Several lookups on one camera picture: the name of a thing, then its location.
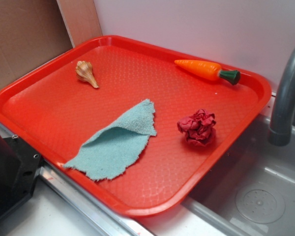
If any light blue torn cloth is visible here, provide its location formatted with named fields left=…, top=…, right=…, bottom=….
left=64, top=99, right=157, bottom=181

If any orange plastic toy carrot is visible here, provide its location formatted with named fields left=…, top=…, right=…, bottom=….
left=174, top=59, right=241, bottom=86

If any red plastic tray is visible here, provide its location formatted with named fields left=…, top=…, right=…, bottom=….
left=0, top=36, right=271, bottom=218

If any crumpled red paper ball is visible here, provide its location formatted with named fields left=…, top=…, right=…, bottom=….
left=177, top=109, right=216, bottom=147

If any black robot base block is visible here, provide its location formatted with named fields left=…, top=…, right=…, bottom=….
left=0, top=135, right=42, bottom=221

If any brown cardboard panel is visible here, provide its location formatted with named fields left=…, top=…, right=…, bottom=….
left=0, top=0, right=102, bottom=90

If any brown striped conch shell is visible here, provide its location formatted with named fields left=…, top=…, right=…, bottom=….
left=75, top=61, right=99, bottom=89

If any grey curved faucet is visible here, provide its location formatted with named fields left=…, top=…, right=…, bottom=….
left=268, top=48, right=295, bottom=146

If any grey plastic sink basin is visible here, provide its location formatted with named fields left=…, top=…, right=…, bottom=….
left=182, top=99, right=295, bottom=236

